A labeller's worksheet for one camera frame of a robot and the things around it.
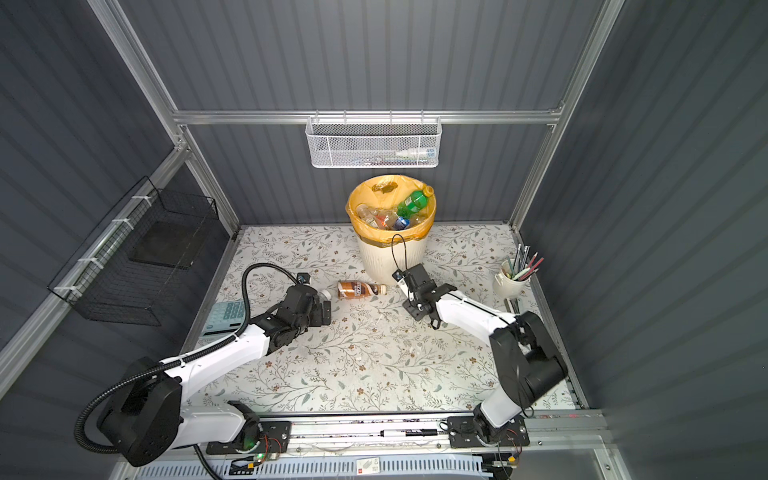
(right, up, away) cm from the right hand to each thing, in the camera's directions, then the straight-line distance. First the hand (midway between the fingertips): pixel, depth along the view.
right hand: (424, 298), depth 92 cm
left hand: (-33, -1, -4) cm, 34 cm away
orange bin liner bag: (-16, +35, +5) cm, 39 cm away
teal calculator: (-63, -6, +2) cm, 63 cm away
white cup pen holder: (+27, +3, +2) cm, 27 cm away
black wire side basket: (-74, +12, -20) cm, 78 cm away
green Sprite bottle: (-3, +30, -1) cm, 30 cm away
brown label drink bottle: (-22, +2, +4) cm, 23 cm away
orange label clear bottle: (-15, +26, +4) cm, 30 cm away
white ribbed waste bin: (-14, +11, 0) cm, 18 cm away
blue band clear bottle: (-7, +24, +7) cm, 26 cm away
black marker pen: (-6, -31, -18) cm, 36 cm away
